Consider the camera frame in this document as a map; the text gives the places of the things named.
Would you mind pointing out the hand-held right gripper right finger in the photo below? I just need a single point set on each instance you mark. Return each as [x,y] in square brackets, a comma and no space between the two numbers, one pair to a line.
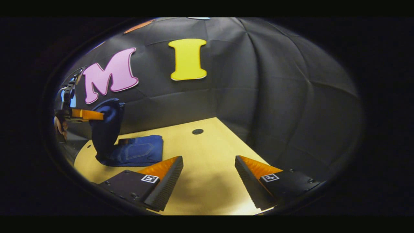
[250,187]

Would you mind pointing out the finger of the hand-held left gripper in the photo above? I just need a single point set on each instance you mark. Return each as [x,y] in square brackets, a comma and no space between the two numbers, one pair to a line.
[85,114]

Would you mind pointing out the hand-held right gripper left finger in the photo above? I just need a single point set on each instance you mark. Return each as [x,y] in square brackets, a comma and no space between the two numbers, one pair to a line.
[165,187]

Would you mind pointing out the blue denim jeans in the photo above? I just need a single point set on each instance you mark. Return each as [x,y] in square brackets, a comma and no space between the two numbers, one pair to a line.
[139,152]

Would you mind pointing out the black backdrop cloth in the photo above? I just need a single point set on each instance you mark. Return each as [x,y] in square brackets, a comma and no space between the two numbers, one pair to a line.
[258,97]

